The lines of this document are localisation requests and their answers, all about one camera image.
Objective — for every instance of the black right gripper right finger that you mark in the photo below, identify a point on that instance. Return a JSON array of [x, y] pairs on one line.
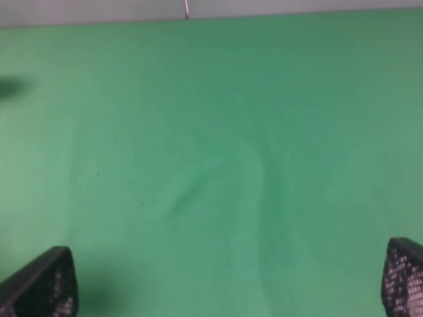
[[401, 285]]

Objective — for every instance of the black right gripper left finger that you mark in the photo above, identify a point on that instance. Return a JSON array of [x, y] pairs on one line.
[[46, 286]]

